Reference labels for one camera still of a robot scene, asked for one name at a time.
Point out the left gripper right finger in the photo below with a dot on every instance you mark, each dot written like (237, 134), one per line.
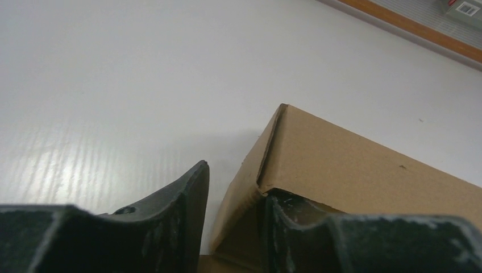
(300, 235)

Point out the brown cardboard box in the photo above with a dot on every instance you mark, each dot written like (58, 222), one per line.
(302, 154)

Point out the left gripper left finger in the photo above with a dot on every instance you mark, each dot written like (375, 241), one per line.
(159, 233)

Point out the small white box lower shelf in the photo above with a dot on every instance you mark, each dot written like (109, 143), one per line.
(465, 11)

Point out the orange wooden shelf rack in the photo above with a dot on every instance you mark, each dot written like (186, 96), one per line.
(421, 22)

